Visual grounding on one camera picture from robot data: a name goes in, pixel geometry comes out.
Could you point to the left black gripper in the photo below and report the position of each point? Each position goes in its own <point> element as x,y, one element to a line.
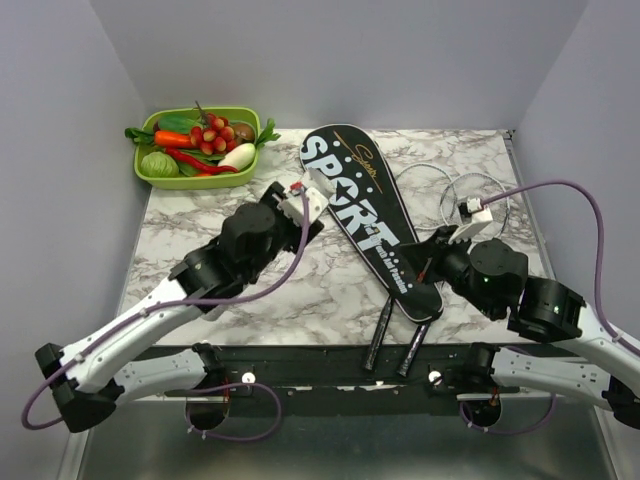
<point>270,201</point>

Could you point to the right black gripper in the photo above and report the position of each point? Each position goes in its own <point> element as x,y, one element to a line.
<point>423,257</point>

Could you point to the white shuttlecock tube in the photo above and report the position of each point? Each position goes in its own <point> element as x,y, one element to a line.
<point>321,182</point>

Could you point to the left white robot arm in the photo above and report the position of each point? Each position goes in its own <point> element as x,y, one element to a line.
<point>256,252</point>

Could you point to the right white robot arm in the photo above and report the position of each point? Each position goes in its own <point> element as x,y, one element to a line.
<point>495,279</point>

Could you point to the black racket cover bag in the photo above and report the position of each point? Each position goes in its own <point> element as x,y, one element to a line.
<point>368,208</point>

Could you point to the white toy radish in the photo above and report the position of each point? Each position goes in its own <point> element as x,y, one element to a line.
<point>240,157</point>

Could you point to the green leafy toy vegetable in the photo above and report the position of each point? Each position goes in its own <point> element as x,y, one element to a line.
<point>267,134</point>

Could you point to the red toy cherry bunch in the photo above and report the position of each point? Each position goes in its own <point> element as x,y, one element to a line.
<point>216,138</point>

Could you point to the red toy chili pepper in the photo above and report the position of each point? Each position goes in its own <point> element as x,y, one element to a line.
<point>204,168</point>

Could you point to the green plastic basket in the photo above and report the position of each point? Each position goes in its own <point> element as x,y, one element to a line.
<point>189,177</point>

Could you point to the green toy cabbage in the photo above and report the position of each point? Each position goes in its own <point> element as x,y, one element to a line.
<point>159,165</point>

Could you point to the orange toy carrot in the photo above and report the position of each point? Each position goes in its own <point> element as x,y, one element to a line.
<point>170,139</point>

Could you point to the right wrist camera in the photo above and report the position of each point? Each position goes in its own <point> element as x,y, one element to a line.
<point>475,218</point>

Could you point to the badminton racket left handle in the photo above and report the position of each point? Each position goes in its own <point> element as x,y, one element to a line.
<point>376,342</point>

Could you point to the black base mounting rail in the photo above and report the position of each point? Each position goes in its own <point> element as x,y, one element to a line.
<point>331,381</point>

